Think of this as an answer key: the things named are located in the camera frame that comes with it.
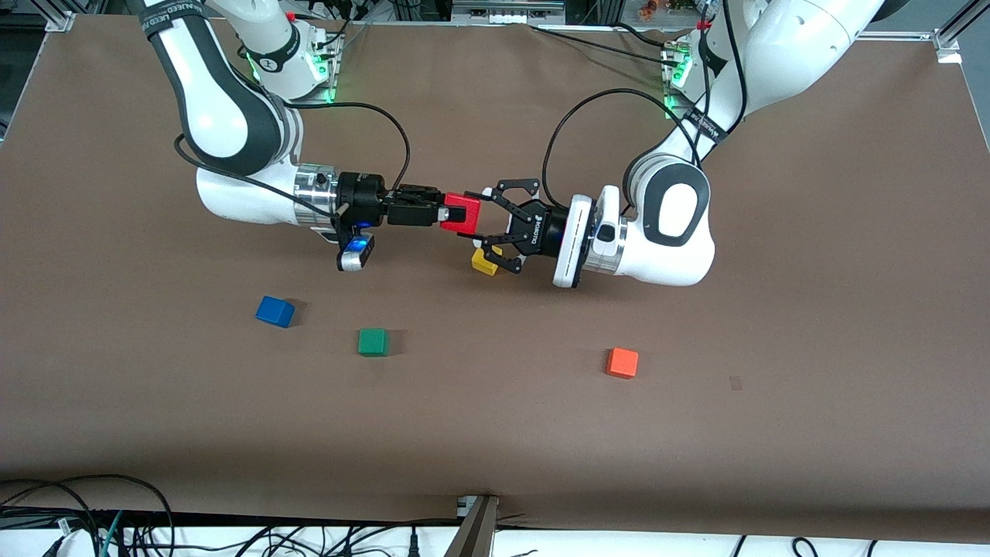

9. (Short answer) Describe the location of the black cable on table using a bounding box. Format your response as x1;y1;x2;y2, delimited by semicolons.
532;23;683;67

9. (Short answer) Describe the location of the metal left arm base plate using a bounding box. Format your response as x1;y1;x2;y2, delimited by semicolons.
661;39;701;117

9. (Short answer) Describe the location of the black looped cable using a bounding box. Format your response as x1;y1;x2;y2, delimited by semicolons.
0;473;176;557

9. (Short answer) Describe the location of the red block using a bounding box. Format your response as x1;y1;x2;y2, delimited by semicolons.
439;193;485;237

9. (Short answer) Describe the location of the blue block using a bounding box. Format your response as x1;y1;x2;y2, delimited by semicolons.
255;296;296;329

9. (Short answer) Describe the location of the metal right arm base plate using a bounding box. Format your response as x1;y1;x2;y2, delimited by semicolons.
255;29;343;105

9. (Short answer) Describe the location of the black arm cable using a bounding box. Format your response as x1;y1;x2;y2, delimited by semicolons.
541;0;749;211
173;101;412;227

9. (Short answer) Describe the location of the teal cable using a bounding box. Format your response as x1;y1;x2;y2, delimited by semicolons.
97;511;125;557

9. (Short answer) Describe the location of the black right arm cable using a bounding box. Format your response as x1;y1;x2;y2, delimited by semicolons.
173;101;412;227

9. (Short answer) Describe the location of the white power strip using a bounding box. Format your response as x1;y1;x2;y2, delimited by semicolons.
452;0;567;25

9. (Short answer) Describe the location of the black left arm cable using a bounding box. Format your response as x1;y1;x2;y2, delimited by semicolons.
541;0;749;211

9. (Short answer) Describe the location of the grey camera mounting pole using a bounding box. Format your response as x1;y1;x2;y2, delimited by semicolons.
444;495;500;557

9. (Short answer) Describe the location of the orange block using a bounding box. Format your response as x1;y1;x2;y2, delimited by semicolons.
605;347;640;380

